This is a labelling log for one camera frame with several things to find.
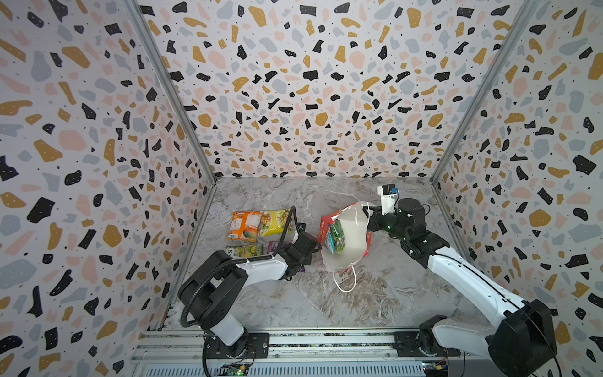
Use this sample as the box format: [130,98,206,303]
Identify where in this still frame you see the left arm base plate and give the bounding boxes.
[204,332,270,360]

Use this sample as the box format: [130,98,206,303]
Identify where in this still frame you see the right circuit board with wires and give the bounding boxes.
[422,361,448,377]

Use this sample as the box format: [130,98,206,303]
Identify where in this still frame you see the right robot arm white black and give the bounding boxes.
[362,198,557,376]

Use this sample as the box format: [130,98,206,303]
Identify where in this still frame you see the yellow-green snack packet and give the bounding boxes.
[258,209,290,238]

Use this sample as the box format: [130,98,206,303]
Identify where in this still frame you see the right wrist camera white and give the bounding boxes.
[377,184,399,215]

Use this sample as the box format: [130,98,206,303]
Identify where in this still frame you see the left green circuit board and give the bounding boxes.
[217,363,250,376]

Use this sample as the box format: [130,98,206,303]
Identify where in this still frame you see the purple candy packet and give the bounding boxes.
[265,240,306,273]

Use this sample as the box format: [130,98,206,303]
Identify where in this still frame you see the red paper gift bag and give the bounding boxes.
[318,201,372,293]

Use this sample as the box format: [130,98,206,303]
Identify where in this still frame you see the orange fruit candy packet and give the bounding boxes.
[225,211,262,243]

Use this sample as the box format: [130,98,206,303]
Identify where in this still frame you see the green yellow candy packet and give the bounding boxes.
[225,243,263,259]

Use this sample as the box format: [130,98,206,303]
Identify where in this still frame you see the left black corrugated cable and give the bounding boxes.
[180,206,302,329]

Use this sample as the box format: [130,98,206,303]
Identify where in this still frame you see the aluminium mounting rail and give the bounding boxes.
[131,328,502,376]

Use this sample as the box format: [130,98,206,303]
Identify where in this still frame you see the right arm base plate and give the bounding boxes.
[392,331,462,358]

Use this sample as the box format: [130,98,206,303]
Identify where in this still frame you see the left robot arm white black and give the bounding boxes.
[177,232,320,354]

